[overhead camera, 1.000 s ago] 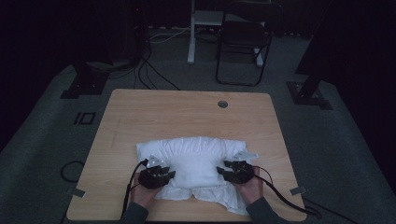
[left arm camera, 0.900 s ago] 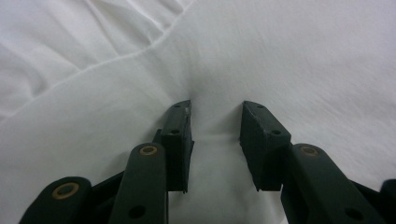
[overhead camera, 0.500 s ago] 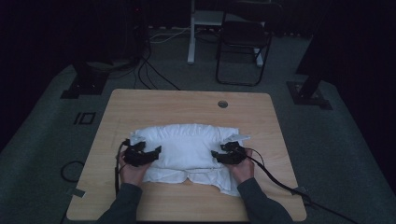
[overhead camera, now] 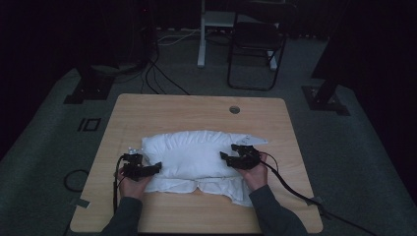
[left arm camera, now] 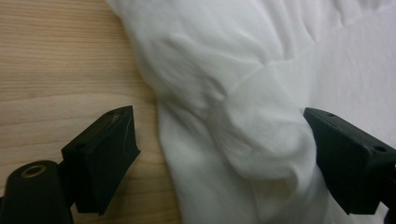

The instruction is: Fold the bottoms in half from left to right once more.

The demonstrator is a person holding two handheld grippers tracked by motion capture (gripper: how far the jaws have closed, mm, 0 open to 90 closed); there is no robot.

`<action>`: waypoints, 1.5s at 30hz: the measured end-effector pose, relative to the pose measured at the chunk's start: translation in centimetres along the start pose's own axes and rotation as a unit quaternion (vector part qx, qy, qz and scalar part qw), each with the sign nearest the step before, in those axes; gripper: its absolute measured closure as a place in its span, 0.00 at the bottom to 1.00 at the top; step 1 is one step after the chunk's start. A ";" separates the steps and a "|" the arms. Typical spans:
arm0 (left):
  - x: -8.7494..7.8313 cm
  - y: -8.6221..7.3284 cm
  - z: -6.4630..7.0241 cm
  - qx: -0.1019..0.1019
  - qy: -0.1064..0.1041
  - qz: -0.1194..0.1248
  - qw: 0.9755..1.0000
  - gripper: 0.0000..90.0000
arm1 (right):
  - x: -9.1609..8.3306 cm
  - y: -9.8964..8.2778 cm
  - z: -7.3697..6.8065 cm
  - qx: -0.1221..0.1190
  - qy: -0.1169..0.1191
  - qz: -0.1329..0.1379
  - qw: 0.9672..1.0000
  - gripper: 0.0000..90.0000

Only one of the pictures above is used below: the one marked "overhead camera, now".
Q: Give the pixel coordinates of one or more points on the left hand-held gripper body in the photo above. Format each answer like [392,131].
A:
[132,167]

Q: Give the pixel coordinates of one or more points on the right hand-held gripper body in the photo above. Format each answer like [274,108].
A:
[249,157]

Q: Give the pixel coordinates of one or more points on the white tiered skirt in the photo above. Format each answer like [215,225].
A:
[193,155]

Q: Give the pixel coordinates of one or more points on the person's left hand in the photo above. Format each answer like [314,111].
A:
[132,188]

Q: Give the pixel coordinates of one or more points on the person's right hand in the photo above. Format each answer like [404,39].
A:
[257,177]

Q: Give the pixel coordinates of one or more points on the round table grommet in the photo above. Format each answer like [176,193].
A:
[234,109]

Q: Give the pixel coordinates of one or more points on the grey tape piece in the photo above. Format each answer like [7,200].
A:
[80,202]
[316,200]

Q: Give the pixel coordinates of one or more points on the black stand with base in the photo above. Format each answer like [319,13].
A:
[324,98]
[90,90]

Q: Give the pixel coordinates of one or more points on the black folding chair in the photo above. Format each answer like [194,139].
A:
[259,36]

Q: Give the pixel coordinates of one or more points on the white desk frame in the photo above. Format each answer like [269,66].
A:
[201,42]

